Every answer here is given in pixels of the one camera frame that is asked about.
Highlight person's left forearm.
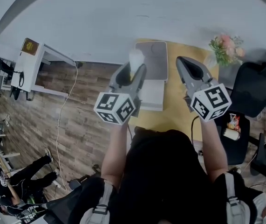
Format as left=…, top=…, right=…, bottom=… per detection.
left=100, top=122, right=130, bottom=187

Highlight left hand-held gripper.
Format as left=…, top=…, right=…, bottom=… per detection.
left=93, top=62, right=147, bottom=126

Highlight white floor cable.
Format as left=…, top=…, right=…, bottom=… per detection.
left=55, top=61, right=79, bottom=191

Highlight brown gold-print book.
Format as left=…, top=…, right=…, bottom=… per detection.
left=20, top=37, right=40, bottom=56

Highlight white side desk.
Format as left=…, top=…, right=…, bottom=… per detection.
left=10, top=42, right=77, bottom=99

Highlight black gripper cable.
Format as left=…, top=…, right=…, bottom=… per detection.
left=191, top=115, right=200, bottom=145
left=126, top=124, right=134, bottom=146

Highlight grey tray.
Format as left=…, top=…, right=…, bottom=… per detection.
left=134, top=40, right=169, bottom=112

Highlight person's black clothing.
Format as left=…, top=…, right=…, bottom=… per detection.
left=68, top=126, right=259, bottom=224

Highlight black cable loop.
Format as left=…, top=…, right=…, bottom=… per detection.
left=17, top=70, right=26, bottom=89

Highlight black metal frame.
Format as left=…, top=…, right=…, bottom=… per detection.
left=250, top=132, right=266, bottom=180

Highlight white bottle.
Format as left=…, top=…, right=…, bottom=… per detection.
left=223, top=127, right=241, bottom=141

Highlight grey harness strap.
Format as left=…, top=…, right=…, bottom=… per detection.
left=223, top=172, right=250, bottom=224
left=80, top=180, right=114, bottom=224

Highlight black office chair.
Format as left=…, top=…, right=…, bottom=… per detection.
left=216, top=49, right=266, bottom=166

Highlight person's right forearm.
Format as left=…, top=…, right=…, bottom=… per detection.
left=200, top=118, right=229, bottom=180

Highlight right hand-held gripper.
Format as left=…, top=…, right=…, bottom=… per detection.
left=176, top=56, right=232, bottom=122

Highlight pink flowers in white vase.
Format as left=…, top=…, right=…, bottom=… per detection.
left=203, top=33, right=246, bottom=68

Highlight red snack packet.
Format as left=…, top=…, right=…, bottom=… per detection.
left=226, top=113, right=242, bottom=134

